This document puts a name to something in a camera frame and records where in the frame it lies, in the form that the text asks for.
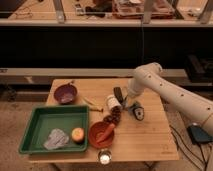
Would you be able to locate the orange bowl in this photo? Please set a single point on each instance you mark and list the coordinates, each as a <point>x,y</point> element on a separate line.
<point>96,131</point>

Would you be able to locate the small metal cup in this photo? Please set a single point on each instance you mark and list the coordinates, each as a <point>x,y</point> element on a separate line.
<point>104,156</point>

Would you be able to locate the purple bowl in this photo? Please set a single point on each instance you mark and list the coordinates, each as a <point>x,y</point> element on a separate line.
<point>65,94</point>

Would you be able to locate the green plastic tray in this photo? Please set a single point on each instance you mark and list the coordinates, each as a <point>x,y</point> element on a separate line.
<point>44,120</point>

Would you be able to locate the dark grape bunch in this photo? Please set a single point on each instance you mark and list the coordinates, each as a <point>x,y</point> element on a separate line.
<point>114,117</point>

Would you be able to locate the black power adapter box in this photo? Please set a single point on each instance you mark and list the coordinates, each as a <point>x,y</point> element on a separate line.
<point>198,135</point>

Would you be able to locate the white pill bottle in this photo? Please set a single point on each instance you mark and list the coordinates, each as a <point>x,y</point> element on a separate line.
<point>112,103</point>

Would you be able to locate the orange carrot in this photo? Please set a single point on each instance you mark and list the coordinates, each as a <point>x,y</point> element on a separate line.
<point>106,134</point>

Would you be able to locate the grey crumpled cloth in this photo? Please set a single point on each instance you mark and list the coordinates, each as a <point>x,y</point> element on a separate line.
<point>56,139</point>

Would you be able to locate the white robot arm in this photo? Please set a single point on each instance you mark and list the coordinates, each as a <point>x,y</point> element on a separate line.
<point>195,107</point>

